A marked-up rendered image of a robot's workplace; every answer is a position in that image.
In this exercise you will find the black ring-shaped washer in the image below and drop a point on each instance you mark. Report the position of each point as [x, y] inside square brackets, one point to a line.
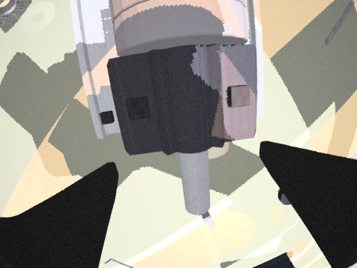
[283, 199]

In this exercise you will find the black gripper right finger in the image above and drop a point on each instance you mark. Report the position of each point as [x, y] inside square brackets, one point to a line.
[322, 189]

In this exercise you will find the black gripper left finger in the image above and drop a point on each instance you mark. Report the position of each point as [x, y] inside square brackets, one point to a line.
[65, 231]

